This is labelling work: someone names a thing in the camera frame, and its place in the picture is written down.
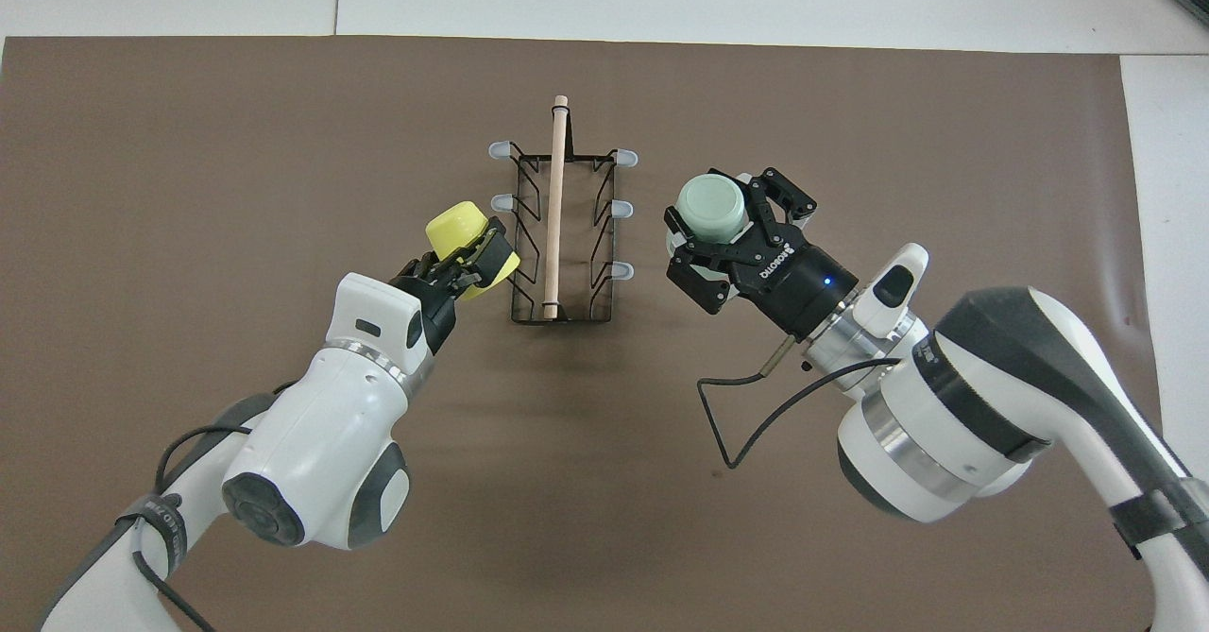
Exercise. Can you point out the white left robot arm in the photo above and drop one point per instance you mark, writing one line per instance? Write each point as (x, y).
(312, 452)

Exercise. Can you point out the yellow plastic cup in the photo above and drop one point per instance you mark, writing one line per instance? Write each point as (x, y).
(458, 230)

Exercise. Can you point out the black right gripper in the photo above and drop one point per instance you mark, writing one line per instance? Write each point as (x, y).
(793, 282)

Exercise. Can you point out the brown table mat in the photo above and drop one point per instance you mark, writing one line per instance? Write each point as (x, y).
(586, 538)

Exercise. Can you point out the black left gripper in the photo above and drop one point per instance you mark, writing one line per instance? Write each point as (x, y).
(430, 306)

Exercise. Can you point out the pale green plastic cup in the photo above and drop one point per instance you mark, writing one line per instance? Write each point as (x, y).
(710, 209)

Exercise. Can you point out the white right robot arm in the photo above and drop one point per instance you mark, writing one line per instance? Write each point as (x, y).
(982, 405)

